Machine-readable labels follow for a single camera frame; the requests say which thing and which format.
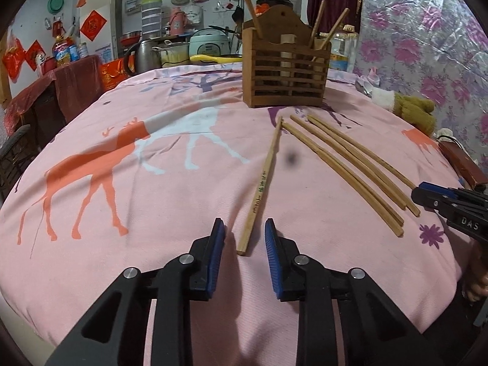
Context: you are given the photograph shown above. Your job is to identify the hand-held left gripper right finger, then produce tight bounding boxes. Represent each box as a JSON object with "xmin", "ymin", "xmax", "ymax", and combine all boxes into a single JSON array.
[{"xmin": 264, "ymin": 217, "xmax": 447, "ymax": 366}]

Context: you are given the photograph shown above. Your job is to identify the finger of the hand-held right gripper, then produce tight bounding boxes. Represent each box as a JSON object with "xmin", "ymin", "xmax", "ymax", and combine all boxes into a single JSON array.
[{"xmin": 411, "ymin": 183, "xmax": 458, "ymax": 211}]

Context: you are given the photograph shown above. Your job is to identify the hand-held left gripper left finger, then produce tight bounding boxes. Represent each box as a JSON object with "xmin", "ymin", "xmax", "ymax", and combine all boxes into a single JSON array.
[{"xmin": 44, "ymin": 217, "xmax": 226, "ymax": 366}]

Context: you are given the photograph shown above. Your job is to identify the brown wooden chopstick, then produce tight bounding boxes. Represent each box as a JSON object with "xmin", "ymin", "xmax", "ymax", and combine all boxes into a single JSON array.
[
  {"xmin": 281, "ymin": 122, "xmax": 404, "ymax": 237},
  {"xmin": 239, "ymin": 0, "xmax": 264, "ymax": 39},
  {"xmin": 310, "ymin": 114, "xmax": 421, "ymax": 217},
  {"xmin": 290, "ymin": 114, "xmax": 405, "ymax": 226},
  {"xmin": 313, "ymin": 8, "xmax": 350, "ymax": 62},
  {"xmin": 308, "ymin": 0, "xmax": 327, "ymax": 48},
  {"xmin": 307, "ymin": 115, "xmax": 408, "ymax": 210}
]

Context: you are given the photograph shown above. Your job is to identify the brown chopstick with green print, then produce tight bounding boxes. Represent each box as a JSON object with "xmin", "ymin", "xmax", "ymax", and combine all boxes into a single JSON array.
[{"xmin": 236, "ymin": 116, "xmax": 285, "ymax": 256}]

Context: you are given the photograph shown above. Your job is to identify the brown wooden chopstick holder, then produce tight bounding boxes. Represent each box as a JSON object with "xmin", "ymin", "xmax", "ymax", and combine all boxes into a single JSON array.
[{"xmin": 242, "ymin": 7, "xmax": 332, "ymax": 108}]

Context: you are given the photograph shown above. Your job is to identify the person's right hand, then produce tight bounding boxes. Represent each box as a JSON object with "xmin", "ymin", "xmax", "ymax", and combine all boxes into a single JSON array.
[{"xmin": 461, "ymin": 244, "xmax": 488, "ymax": 306}]

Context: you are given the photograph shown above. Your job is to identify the brown wooden box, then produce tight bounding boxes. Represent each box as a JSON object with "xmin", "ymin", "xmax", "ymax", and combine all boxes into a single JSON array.
[{"xmin": 438, "ymin": 139, "xmax": 488, "ymax": 185}]

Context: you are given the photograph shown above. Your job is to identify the olive green plush glove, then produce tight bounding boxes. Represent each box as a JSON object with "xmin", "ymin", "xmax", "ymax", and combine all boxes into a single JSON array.
[{"xmin": 394, "ymin": 93, "xmax": 437, "ymax": 136}]

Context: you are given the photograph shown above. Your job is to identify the pink deer print tablecloth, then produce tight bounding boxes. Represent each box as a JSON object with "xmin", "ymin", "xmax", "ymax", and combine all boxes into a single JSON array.
[{"xmin": 0, "ymin": 61, "xmax": 488, "ymax": 351}]

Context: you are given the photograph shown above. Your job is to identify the white fluffy cloth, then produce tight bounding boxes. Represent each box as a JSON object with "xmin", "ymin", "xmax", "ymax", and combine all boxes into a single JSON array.
[{"xmin": 371, "ymin": 88, "xmax": 395, "ymax": 109}]

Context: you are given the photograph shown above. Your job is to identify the pink floral plastic sheet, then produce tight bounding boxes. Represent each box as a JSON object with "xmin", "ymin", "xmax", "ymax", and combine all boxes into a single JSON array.
[{"xmin": 353, "ymin": 0, "xmax": 488, "ymax": 161}]

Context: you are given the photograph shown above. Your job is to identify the large clear oil bottle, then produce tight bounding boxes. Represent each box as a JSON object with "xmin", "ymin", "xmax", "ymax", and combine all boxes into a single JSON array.
[{"xmin": 330, "ymin": 25, "xmax": 359, "ymax": 73}]

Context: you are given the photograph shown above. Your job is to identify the steel cooking pot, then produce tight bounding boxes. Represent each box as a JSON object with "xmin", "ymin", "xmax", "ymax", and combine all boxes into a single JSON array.
[{"xmin": 152, "ymin": 42, "xmax": 191, "ymax": 65}]

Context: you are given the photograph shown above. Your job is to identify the pale rice cooker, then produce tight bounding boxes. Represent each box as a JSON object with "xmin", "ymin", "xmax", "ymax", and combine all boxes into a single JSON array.
[{"xmin": 189, "ymin": 27, "xmax": 229, "ymax": 59}]

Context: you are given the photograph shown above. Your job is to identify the orange box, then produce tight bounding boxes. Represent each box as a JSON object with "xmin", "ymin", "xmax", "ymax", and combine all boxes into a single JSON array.
[{"xmin": 100, "ymin": 59, "xmax": 136, "ymax": 90}]

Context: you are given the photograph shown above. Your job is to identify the steel kettle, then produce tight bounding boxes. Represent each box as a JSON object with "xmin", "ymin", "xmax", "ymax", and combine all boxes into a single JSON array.
[{"xmin": 124, "ymin": 38, "xmax": 164, "ymax": 75}]

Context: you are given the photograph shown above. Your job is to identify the dark chair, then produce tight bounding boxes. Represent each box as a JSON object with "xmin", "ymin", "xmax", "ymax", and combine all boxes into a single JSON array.
[{"xmin": 0, "ymin": 124, "xmax": 39, "ymax": 199}]

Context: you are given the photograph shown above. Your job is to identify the side table with red cloth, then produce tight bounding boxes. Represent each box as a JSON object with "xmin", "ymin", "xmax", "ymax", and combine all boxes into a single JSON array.
[{"xmin": 8, "ymin": 55, "xmax": 103, "ymax": 142}]

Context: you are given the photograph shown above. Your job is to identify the pink thermos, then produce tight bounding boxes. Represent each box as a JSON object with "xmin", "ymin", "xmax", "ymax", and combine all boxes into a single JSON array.
[{"xmin": 170, "ymin": 8, "xmax": 187, "ymax": 37}]

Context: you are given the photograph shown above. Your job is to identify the white refrigerator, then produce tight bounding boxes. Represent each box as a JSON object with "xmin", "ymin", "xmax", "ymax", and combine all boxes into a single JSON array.
[{"xmin": 78, "ymin": 0, "xmax": 126, "ymax": 65}]

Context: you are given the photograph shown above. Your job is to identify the striped stacked food container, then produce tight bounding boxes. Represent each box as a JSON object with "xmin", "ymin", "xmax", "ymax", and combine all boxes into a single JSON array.
[{"xmin": 141, "ymin": 0, "xmax": 163, "ymax": 39}]

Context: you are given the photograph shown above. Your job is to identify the small yellow oil bottle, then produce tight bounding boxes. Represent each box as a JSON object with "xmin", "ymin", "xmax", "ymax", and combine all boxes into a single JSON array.
[{"xmin": 52, "ymin": 35, "xmax": 71, "ymax": 67}]

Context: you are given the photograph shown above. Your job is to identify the red diamond paper decoration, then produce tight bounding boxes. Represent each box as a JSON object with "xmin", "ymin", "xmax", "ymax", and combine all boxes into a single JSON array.
[
  {"xmin": 80, "ymin": 11, "xmax": 106, "ymax": 42},
  {"xmin": 25, "ymin": 40, "xmax": 44, "ymax": 71}
]

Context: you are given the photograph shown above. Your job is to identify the crumpled red hanging decoration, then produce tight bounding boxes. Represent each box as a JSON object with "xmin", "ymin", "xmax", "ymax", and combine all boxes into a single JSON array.
[{"xmin": 2, "ymin": 32, "xmax": 25, "ymax": 82}]

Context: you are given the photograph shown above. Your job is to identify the yellow plastic handle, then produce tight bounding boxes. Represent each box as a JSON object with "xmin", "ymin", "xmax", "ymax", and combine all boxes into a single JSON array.
[{"xmin": 190, "ymin": 55, "xmax": 245, "ymax": 65}]

